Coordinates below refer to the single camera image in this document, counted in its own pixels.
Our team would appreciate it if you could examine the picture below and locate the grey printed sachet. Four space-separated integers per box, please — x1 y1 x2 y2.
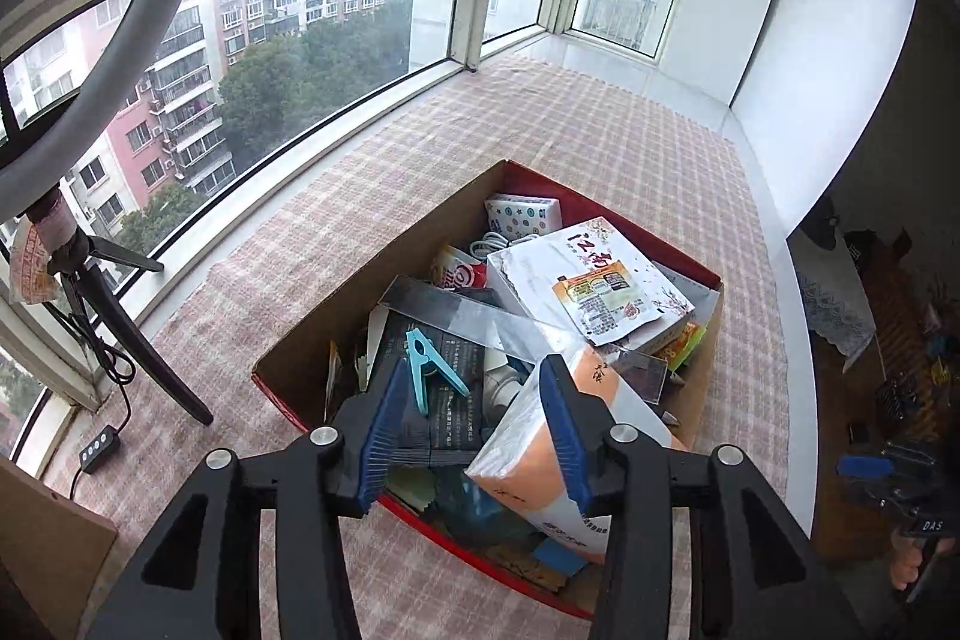
551 262 661 346

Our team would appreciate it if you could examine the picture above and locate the orange white tissue pack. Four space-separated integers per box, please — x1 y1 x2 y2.
466 344 680 564

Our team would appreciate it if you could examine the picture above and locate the light blue plastic clothespin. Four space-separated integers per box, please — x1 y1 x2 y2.
405 328 470 416

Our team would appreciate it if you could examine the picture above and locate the black printed book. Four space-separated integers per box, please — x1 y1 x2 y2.
371 308 483 468

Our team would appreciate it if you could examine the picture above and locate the white floral gift box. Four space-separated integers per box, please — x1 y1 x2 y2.
487 216 695 353

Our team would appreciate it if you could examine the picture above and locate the red cardboard storage box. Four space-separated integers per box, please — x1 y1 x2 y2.
252 159 724 620

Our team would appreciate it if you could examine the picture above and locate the green orange snack packet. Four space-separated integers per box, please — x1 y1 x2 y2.
654 320 706 372

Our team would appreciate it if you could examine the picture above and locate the clear plastic sleeve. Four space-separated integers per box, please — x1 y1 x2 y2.
379 276 586 364

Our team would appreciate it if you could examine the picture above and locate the coffee mate sachet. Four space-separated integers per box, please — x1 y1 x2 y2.
430 244 487 289

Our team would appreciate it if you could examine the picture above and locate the white tissue pack dotted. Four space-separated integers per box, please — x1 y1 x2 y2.
483 193 563 241

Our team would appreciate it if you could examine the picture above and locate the pink plaid table cloth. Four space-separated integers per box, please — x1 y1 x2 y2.
46 57 791 608

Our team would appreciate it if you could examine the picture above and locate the black tripod leg stand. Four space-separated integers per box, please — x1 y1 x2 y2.
47 227 213 425

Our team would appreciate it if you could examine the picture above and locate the white coiled usb cable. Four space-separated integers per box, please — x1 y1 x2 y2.
467 229 539 263

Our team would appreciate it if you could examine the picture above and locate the white ring light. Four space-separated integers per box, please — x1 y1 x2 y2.
0 0 221 226

